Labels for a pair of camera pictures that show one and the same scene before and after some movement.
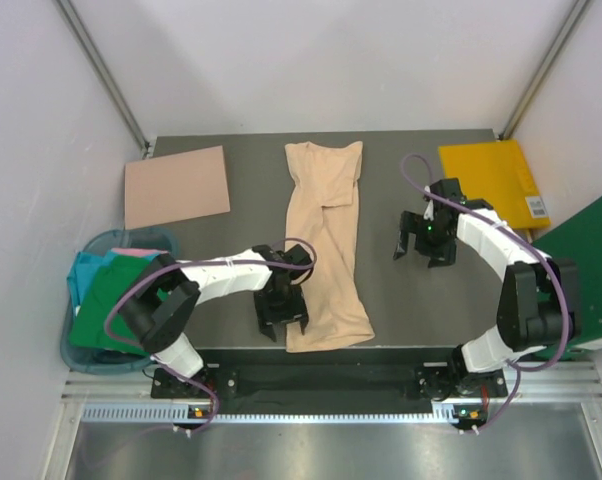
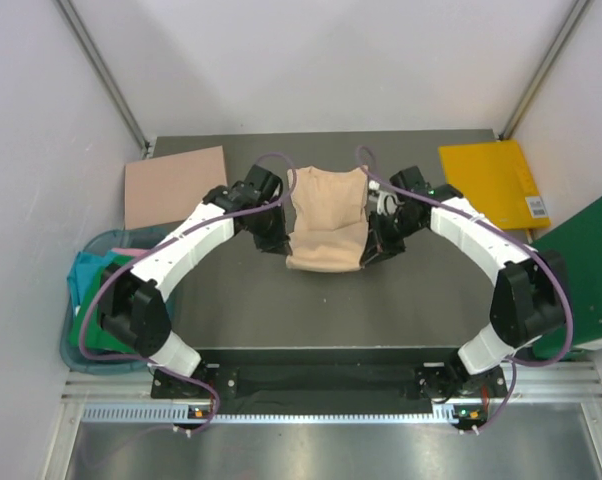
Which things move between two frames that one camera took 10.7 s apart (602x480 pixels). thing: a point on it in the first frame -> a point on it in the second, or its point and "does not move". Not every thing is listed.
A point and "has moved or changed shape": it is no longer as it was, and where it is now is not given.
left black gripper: x=294 y=310 -> x=277 y=242
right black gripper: x=413 y=224 -> x=378 y=244
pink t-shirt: x=137 y=252 does not move
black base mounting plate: x=333 y=378 does not move
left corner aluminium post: x=108 y=75 does not move
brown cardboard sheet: x=176 y=187 does not move
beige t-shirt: x=321 y=209 has moved or changed shape
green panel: x=592 y=237 does not move
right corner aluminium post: x=545 y=68 does not move
